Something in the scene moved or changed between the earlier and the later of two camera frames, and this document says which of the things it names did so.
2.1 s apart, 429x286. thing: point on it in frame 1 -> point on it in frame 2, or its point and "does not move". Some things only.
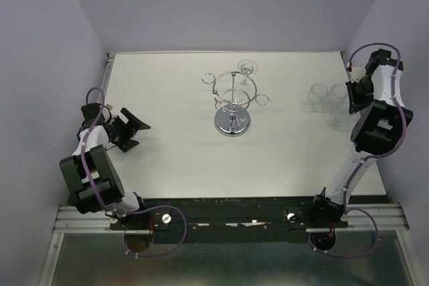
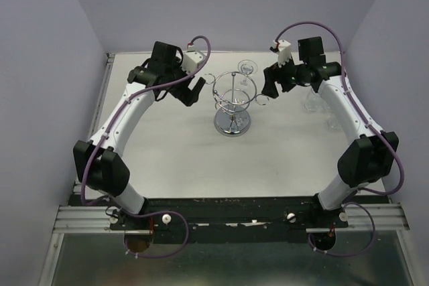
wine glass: [247, 67] does not move
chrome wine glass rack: [234, 92] does not move
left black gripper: [131, 128] -> [187, 96]
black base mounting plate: [232, 220] does not move
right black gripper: [356, 103] -> [273, 73]
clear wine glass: [316, 97] does not move
